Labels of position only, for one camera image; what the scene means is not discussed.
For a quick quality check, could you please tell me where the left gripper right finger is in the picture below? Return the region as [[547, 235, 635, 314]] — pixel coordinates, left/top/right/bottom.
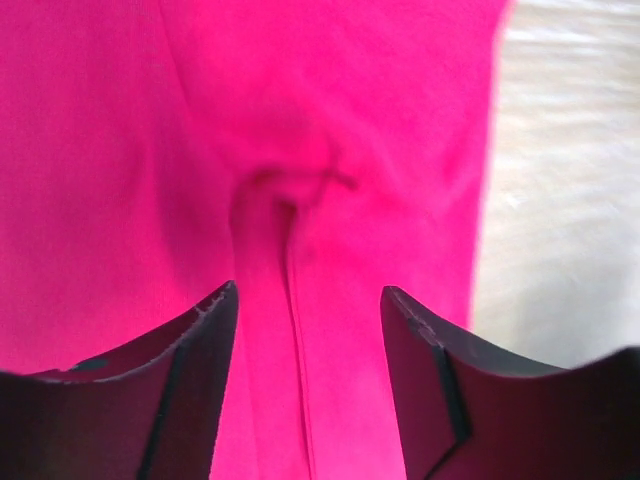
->
[[381, 287, 639, 480]]

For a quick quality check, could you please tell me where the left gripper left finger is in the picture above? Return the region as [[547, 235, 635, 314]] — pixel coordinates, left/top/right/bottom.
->
[[1, 281, 238, 480]]

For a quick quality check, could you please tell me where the red t shirt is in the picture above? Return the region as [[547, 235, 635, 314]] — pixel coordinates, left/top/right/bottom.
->
[[1, 1, 506, 479]]

